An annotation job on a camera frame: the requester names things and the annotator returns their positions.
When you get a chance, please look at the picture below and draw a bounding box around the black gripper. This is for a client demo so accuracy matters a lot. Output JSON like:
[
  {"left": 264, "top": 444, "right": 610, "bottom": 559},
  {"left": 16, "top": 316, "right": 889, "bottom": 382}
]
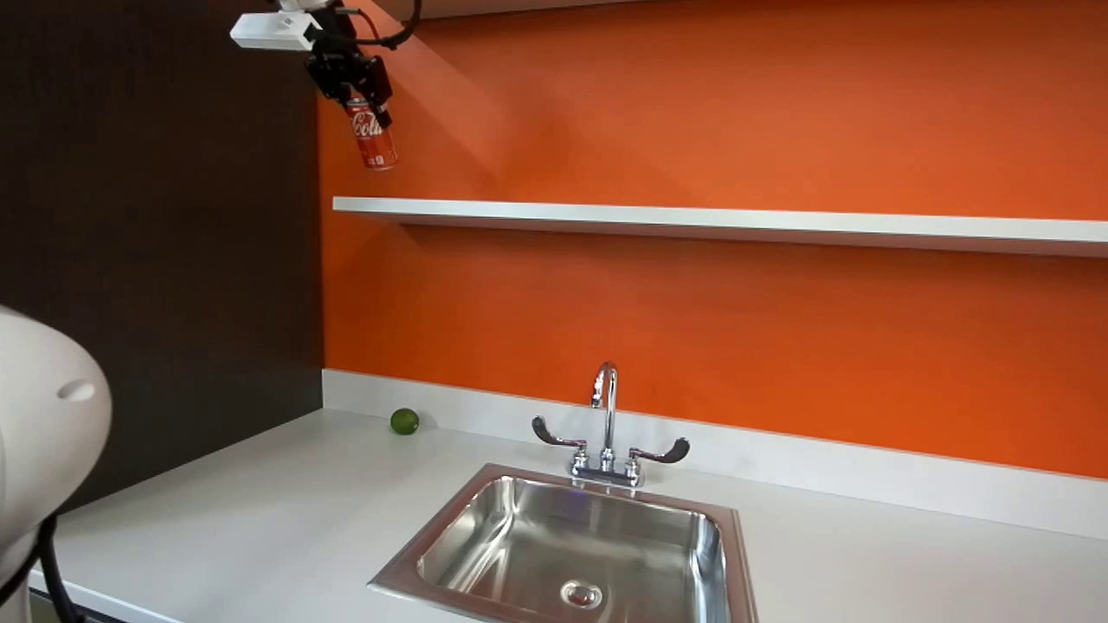
[{"left": 309, "top": 10, "right": 391, "bottom": 103}]

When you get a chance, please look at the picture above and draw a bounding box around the red soda can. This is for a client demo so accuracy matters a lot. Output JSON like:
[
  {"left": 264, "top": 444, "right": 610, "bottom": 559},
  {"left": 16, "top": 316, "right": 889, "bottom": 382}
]
[{"left": 346, "top": 94, "right": 391, "bottom": 170}]

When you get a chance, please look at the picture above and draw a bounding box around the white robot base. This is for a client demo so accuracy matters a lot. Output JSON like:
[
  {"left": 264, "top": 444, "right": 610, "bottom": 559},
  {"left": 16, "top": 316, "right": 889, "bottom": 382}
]
[{"left": 0, "top": 309, "right": 112, "bottom": 583}]

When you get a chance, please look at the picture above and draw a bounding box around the dark brown cabinet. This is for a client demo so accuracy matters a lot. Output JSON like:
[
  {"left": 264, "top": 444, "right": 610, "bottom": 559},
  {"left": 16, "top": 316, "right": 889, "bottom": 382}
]
[{"left": 0, "top": 0, "right": 322, "bottom": 503}]

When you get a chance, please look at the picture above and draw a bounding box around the green lime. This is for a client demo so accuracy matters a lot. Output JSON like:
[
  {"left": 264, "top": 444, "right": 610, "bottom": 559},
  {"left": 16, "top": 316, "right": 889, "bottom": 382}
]
[{"left": 387, "top": 409, "right": 422, "bottom": 436}]

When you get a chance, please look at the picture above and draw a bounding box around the chrome faucet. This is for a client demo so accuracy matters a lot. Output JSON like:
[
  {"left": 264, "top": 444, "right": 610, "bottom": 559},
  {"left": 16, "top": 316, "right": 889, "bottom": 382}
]
[{"left": 567, "top": 363, "right": 691, "bottom": 487}]

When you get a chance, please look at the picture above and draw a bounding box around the stainless steel sink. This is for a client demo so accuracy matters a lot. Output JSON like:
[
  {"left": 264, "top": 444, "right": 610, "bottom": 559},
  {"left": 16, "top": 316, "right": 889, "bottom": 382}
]
[{"left": 369, "top": 464, "right": 757, "bottom": 623}]

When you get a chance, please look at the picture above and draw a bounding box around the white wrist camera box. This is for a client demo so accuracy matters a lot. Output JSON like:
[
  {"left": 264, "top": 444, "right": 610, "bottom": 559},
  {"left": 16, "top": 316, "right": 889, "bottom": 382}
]
[{"left": 227, "top": 10, "right": 318, "bottom": 52}]

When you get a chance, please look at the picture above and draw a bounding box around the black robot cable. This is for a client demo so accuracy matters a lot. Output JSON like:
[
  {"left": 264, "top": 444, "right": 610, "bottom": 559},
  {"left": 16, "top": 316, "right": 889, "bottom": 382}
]
[{"left": 344, "top": 0, "right": 425, "bottom": 52}]

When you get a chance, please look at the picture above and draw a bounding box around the white wall shelf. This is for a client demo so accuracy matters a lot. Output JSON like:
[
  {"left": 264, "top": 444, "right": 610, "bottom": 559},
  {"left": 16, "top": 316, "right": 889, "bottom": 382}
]
[{"left": 332, "top": 198, "right": 1108, "bottom": 259}]

